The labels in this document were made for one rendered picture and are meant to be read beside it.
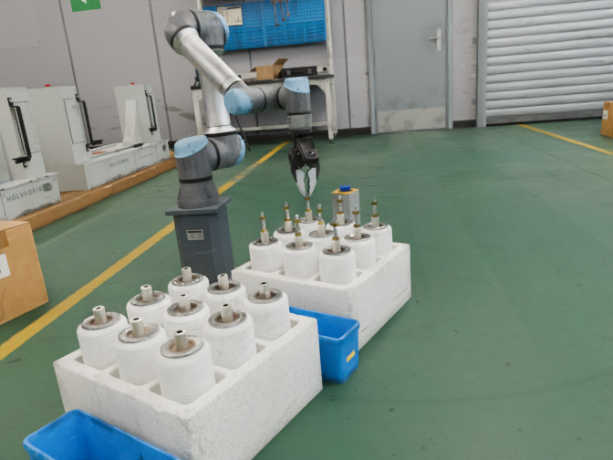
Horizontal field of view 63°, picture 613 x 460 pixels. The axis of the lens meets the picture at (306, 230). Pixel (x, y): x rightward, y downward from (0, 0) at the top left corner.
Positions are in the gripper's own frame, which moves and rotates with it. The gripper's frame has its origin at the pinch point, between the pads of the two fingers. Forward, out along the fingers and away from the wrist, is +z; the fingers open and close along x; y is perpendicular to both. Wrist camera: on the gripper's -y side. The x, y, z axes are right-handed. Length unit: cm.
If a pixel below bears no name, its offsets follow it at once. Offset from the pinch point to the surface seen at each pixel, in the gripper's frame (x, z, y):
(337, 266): 2.8, 12.1, -37.3
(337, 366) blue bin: 10, 30, -54
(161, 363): 46, 10, -73
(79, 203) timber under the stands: 105, 30, 201
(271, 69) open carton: -81, -52, 449
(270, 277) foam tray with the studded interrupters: 18.6, 16.6, -25.3
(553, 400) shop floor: -30, 34, -76
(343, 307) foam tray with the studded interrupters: 3.5, 21.1, -41.9
